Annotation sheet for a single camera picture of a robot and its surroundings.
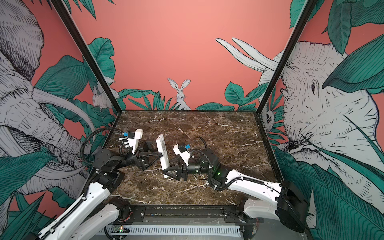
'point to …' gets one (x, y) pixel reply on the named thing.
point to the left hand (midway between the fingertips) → (161, 152)
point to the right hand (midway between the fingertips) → (164, 170)
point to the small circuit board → (120, 229)
